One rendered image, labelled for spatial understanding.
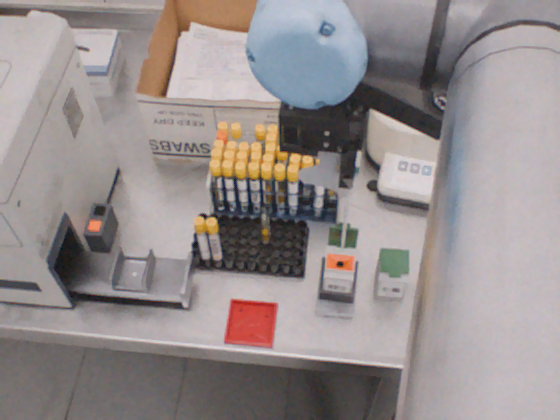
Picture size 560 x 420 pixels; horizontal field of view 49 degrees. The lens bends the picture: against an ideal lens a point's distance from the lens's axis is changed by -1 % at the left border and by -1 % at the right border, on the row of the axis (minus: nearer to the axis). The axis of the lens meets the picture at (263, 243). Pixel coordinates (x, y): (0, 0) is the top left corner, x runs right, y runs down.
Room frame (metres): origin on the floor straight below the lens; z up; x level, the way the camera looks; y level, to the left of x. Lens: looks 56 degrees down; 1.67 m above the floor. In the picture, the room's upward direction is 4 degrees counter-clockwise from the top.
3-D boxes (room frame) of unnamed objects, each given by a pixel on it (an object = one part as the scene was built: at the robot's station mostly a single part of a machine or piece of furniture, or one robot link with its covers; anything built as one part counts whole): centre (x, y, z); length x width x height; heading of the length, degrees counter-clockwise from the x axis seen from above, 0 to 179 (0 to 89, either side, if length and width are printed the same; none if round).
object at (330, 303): (0.44, -0.10, 0.89); 0.09 x 0.05 x 0.04; 167
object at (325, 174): (0.42, -0.07, 1.15); 0.06 x 0.03 x 0.09; 78
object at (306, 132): (0.44, -0.07, 1.26); 0.09 x 0.08 x 0.12; 78
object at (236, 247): (0.52, 0.02, 0.93); 0.17 x 0.09 x 0.11; 80
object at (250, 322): (0.39, 0.02, 0.88); 0.07 x 0.07 x 0.01; 80
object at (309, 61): (0.34, -0.06, 1.42); 0.11 x 0.11 x 0.08; 71
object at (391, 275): (0.44, -0.18, 0.91); 0.05 x 0.04 x 0.07; 170
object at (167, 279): (0.47, 0.21, 0.92); 0.21 x 0.07 x 0.05; 80
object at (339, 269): (0.44, -0.10, 0.92); 0.05 x 0.04 x 0.06; 167
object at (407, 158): (0.71, -0.31, 0.94); 0.30 x 0.24 x 0.12; 161
